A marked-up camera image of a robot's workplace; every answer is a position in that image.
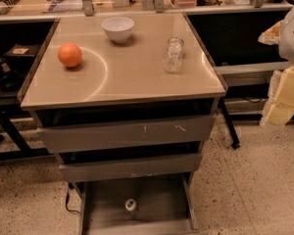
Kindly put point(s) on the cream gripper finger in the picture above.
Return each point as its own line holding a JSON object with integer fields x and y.
{"x": 279, "y": 108}
{"x": 271, "y": 35}

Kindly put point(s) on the grey middle drawer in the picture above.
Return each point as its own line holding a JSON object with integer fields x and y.
{"x": 131, "y": 168}

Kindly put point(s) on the grey bottom drawer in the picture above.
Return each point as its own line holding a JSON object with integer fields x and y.
{"x": 164, "y": 207}

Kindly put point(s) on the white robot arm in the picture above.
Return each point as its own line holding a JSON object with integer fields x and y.
{"x": 286, "y": 38}

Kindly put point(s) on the clear plastic bottle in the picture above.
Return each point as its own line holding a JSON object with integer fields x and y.
{"x": 174, "y": 54}

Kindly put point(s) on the grey drawer cabinet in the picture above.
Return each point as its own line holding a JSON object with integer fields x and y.
{"x": 121, "y": 82}

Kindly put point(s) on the silver redbull can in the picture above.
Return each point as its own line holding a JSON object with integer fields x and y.
{"x": 131, "y": 208}

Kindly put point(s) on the white bowl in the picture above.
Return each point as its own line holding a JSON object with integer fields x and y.
{"x": 118, "y": 29}

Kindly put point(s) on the black box with label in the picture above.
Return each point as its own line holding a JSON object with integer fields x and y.
{"x": 22, "y": 55}

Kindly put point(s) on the orange fruit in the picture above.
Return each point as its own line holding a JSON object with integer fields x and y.
{"x": 69, "y": 55}

